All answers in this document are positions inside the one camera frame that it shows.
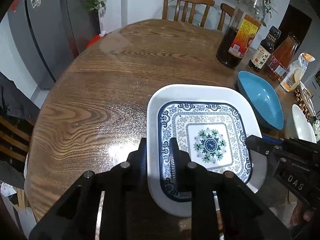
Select blue ceramic bowl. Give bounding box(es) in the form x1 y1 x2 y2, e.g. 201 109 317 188
238 71 284 130

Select square blue patterned plate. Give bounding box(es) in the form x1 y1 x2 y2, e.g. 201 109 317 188
146 84 267 217

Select wooden bead trivet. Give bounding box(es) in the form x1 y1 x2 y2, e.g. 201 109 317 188
294 85 311 121

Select white dish with packet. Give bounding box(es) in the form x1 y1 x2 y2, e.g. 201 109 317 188
300 82 316 116

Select orange red sauce bottle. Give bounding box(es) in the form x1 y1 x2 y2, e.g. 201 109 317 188
263 34 299 81

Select bag of sliced buns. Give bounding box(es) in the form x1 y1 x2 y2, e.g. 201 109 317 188
278 53 316 92

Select small dark soy sauce bottle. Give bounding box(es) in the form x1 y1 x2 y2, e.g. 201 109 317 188
248 26 281 72

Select dark striped chair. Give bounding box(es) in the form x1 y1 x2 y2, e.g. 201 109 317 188
1 116 35 162

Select large vinegar bottle yellow cap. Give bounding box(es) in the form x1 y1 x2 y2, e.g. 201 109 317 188
216 0 265 68

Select wooden chair right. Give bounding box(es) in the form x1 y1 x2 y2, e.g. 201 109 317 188
217 3 235 31

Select wooden chair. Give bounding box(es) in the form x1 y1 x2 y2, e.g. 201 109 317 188
217 3 235 31
162 0 215 27

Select wooden chair left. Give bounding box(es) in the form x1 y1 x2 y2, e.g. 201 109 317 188
162 0 215 27

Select grey refrigerator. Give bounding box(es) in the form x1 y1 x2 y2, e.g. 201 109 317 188
8 0 100 90

